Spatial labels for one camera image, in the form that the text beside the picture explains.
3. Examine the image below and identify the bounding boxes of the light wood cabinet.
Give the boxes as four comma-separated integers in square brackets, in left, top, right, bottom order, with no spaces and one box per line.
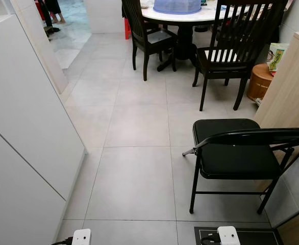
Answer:
[253,32,299,245]

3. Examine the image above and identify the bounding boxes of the round brown stool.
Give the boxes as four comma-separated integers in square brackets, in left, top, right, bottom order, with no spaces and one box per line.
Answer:
[247,63,276,102]

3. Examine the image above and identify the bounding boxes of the green snack bag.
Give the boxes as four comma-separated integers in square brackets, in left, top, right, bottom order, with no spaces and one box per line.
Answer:
[268,43,290,72]

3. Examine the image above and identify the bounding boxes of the black folding chair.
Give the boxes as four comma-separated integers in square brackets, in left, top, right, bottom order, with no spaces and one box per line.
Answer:
[183,118,299,215]

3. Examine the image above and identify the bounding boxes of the dark wooden slat-back dining chair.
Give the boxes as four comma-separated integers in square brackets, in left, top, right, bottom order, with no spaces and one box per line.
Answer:
[192,0,288,112]

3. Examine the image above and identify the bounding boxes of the dark floor mat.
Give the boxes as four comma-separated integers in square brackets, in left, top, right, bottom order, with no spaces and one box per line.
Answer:
[194,227,283,245]

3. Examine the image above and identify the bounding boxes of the blue mesh food cover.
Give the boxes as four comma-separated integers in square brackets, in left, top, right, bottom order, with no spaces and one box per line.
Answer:
[153,0,203,14]

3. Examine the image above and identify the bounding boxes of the red plastic stool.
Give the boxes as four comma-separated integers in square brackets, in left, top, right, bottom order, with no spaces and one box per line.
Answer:
[123,17,133,40]

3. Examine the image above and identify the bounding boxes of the person's legs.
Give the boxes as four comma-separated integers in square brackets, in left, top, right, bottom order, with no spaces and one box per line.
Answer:
[36,0,66,35]

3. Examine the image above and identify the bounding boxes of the white door panel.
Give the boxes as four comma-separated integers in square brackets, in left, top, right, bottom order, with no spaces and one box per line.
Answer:
[9,0,69,95]

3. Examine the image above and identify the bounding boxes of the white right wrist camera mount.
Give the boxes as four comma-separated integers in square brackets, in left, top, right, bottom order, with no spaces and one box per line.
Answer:
[217,226,241,245]

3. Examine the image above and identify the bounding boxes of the round white pedestal dining table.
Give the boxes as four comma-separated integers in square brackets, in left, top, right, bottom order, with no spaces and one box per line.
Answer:
[139,0,290,72]

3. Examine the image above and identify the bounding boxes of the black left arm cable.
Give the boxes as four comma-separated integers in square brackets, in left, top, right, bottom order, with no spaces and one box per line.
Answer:
[51,237,73,245]

